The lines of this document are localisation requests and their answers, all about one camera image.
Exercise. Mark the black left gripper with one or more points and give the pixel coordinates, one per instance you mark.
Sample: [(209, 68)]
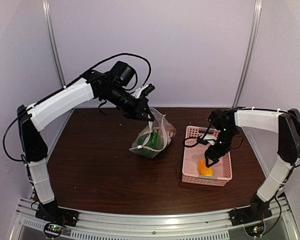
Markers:
[(141, 105)]

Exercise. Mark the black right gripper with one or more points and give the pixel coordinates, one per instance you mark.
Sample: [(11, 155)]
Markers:
[(218, 154)]

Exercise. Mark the orange mango toy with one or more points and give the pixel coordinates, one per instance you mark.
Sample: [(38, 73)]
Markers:
[(204, 170)]

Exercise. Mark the clear zip top bag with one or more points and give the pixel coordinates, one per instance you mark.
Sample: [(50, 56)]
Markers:
[(167, 130)]

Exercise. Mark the green bok choy toy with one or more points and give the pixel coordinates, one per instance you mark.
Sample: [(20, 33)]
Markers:
[(152, 140)]

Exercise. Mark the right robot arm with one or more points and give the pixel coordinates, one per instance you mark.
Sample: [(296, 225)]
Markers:
[(286, 124)]

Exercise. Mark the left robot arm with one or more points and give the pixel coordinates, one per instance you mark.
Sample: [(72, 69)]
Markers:
[(33, 119)]

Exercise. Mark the right round circuit board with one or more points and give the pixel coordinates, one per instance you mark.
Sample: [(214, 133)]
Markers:
[(254, 230)]

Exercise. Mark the round circuit board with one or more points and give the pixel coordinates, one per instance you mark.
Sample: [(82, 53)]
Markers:
[(254, 230), (52, 230)]

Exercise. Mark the left round circuit board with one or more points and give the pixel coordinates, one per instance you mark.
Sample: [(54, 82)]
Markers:
[(52, 230)]

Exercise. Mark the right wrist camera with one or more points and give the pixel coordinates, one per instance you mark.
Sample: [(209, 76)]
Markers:
[(206, 140)]

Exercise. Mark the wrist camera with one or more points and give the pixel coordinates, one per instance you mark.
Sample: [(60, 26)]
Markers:
[(143, 91), (206, 140)]

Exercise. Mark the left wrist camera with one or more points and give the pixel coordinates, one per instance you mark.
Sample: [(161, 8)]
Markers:
[(143, 91)]

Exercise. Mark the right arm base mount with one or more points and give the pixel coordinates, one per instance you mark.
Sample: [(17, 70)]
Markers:
[(246, 215)]

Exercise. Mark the front aluminium rail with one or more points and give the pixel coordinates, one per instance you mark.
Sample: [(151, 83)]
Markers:
[(212, 225)]

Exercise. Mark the right aluminium frame post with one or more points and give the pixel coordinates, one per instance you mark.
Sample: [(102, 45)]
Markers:
[(254, 29)]

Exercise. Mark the aluminium frame post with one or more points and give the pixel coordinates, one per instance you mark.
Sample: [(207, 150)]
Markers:
[(52, 41), (254, 29)]

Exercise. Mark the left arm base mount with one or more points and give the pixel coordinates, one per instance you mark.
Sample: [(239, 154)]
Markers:
[(60, 216)]

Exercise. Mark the left aluminium frame post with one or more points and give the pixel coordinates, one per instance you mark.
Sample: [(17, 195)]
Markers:
[(52, 41)]

